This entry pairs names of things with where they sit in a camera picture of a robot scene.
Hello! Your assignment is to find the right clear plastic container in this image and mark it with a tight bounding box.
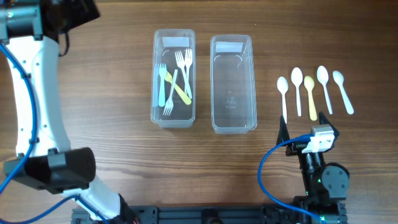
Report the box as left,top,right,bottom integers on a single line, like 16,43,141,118
210,34,257,134

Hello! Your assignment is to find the white plastic spoon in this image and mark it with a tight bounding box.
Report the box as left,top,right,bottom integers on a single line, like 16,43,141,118
277,77,289,123
333,71,354,114
317,65,333,114
291,67,303,116

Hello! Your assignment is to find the thin white plastic fork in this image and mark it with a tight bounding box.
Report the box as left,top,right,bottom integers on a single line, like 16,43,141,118
163,70,178,116

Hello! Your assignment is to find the clear plastic container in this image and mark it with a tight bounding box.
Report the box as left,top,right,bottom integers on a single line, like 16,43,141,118
210,34,257,134
150,29,196,128

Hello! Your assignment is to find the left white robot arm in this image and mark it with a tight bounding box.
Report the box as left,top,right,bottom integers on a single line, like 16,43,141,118
1,0,139,223

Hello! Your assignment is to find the wide white plastic fork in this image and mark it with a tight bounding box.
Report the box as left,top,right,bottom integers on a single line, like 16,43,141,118
159,63,167,107

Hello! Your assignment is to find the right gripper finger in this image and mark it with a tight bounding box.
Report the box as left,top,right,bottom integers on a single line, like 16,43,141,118
318,111,340,137
276,115,290,144

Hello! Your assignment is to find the right blue cable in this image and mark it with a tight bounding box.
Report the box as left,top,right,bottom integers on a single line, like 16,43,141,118
257,134,327,224

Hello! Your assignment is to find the curved white plastic fork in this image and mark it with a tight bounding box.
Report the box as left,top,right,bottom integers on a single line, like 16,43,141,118
185,49,193,99

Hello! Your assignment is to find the left blue cable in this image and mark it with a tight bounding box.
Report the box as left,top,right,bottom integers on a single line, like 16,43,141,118
0,43,108,224

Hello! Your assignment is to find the yellow plastic fork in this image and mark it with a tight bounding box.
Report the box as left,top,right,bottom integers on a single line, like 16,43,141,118
165,72,192,105

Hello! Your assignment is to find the left clear plastic container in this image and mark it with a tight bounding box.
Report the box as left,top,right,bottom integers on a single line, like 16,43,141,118
150,29,196,128

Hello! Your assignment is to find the blue cable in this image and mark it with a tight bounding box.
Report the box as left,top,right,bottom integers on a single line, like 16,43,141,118
257,134,327,224
0,43,108,224

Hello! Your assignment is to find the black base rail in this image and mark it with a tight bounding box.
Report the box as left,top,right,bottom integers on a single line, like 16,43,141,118
70,203,349,224

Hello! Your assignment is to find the yellow plastic spoon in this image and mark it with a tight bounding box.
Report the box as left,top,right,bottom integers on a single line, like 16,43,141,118
304,76,317,121

